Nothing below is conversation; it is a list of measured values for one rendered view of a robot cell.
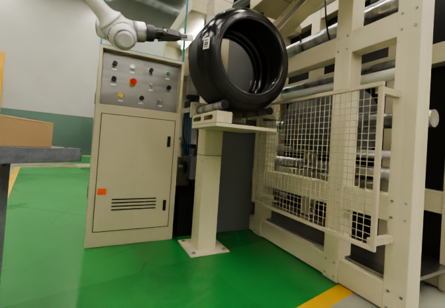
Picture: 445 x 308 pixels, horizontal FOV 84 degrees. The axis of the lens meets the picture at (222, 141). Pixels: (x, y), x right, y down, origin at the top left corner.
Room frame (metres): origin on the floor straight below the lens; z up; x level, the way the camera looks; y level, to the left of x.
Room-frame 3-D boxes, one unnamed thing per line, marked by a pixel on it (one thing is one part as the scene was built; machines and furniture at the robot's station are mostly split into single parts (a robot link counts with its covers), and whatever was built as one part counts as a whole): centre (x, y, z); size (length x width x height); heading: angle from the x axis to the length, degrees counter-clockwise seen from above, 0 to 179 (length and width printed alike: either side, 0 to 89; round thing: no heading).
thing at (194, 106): (1.63, 0.03, 0.90); 0.40 x 0.03 x 0.10; 117
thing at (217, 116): (1.41, 0.08, 0.83); 0.36 x 0.09 x 0.06; 27
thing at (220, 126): (1.48, -0.05, 0.80); 0.37 x 0.36 x 0.02; 117
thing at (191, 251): (1.70, 0.08, 0.01); 0.27 x 0.27 x 0.02; 27
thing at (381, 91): (1.42, -0.45, 0.65); 0.90 x 0.02 x 0.70; 27
